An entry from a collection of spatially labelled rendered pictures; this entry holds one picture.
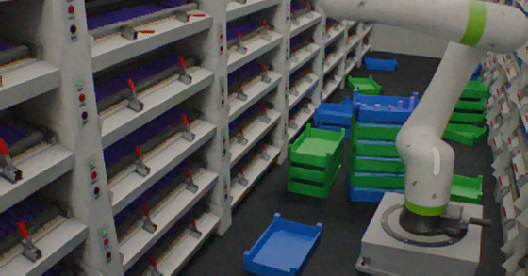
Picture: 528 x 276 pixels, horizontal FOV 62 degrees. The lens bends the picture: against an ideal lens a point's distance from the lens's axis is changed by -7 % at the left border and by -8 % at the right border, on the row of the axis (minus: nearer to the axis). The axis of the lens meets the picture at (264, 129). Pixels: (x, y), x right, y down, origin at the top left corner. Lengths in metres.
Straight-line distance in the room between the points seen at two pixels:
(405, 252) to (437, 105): 0.44
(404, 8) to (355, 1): 0.12
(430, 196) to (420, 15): 0.48
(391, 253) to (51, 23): 1.01
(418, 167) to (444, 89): 0.26
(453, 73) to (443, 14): 0.27
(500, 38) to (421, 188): 0.44
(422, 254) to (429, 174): 0.21
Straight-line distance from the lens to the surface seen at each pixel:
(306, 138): 2.42
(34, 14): 1.08
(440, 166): 1.28
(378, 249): 1.32
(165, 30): 1.37
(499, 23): 1.23
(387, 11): 1.16
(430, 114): 1.41
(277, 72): 2.32
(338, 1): 1.13
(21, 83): 0.99
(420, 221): 1.35
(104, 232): 1.26
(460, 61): 1.40
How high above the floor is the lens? 1.14
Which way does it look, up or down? 23 degrees down
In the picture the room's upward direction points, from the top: straight up
